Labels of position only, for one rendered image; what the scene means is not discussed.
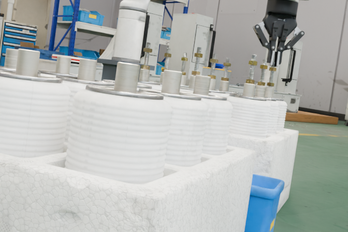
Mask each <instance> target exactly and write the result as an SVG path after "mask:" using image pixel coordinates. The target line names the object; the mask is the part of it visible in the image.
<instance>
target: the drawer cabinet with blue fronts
mask: <svg viewBox="0 0 348 232"><path fill-rule="evenodd" d="M37 32H38V26H36V25H30V24H25V23H20V22H14V21H8V20H3V23H2V31H1V40H0V66H4V65H5V56H6V49H7V48H9V49H15V46H20V42H30V43H34V46H35V45H36V40H37Z"/></svg>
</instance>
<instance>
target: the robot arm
mask: <svg viewBox="0 0 348 232"><path fill-rule="evenodd" d="M302 1H308V0H302ZM298 3H299V0H268V1H267V8H266V14H265V17H264V18H263V21H262V22H261V23H259V24H257V25H255V26H253V30H254V31H255V33H256V35H257V37H258V39H259V41H260V43H261V44H262V46H263V47H265V48H267V49H268V56H267V63H268V66H273V62H275V67H278V66H279V65H280V64H281V62H282V53H283V51H285V50H289V49H291V48H292V47H293V46H294V45H295V43H296V42H297V41H298V40H299V39H300V38H301V37H302V36H303V35H304V34H305V33H304V31H301V30H300V29H299V28H298V27H297V22H296V16H297V9H298ZM149 4H150V0H123V1H121V2H120V8H119V16H118V24H117V32H116V33H115V35H114V43H113V50H112V58H111V59H112V60H118V61H125V62H132V63H138V64H139V63H140V56H141V48H142V41H143V34H144V26H145V21H146V13H147V8H148V6H149ZM264 27H265V29H266V31H267V33H268V34H269V42H268V41H267V39H266V37H265V35H264V33H263V30H264ZM292 31H294V32H293V38H292V39H291V40H290V41H289V42H288V43H287V44H286V45H285V42H286V37H287V36H288V35H289V34H290V33H291V32H292ZM277 37H278V44H277V51H276V52H275V48H276V40H277Z"/></svg>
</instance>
